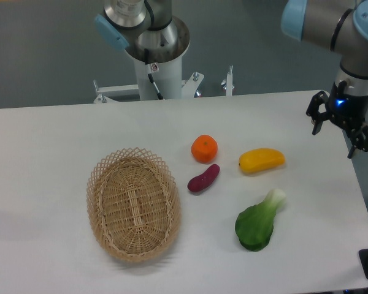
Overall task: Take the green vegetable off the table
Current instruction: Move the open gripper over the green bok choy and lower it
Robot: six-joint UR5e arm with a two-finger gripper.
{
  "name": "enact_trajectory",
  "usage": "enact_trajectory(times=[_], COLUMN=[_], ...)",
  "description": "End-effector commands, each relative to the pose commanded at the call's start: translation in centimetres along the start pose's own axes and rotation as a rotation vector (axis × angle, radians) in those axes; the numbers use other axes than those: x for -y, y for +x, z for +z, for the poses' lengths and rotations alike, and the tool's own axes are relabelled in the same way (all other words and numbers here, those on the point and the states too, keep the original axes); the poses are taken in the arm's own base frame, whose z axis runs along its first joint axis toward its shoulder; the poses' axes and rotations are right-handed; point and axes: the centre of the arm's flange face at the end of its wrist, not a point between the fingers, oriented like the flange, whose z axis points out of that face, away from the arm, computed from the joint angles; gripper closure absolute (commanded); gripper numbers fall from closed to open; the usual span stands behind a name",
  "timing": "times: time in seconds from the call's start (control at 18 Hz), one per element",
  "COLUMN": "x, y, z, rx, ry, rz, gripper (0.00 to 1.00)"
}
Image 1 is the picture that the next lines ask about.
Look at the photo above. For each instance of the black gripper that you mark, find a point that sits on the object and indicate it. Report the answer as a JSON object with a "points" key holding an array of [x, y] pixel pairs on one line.
{"points": [[343, 110]]}

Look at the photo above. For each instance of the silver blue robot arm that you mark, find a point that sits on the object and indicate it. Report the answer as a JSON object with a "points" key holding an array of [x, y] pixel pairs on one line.
{"points": [[340, 26]]}

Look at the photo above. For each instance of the green bok choy vegetable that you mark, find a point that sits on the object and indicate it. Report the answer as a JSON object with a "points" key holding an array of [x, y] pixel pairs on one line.
{"points": [[255, 225]]}

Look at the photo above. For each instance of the yellow mango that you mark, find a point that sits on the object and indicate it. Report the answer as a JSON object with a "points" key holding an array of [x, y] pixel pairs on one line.
{"points": [[261, 159]]}

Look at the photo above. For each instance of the orange tangerine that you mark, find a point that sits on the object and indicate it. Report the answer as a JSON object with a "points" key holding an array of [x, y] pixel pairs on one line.
{"points": [[204, 149]]}

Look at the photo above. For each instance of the purple sweet potato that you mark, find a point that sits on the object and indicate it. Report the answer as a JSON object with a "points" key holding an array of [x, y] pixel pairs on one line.
{"points": [[204, 180]]}

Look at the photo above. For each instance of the woven wicker basket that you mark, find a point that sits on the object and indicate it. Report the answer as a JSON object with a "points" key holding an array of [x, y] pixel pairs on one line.
{"points": [[133, 205]]}

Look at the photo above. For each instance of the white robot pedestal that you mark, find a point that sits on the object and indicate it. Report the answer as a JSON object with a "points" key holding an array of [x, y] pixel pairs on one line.
{"points": [[157, 55]]}

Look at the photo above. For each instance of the white metal base frame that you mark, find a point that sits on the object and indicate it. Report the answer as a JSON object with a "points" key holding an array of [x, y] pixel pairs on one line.
{"points": [[171, 88]]}

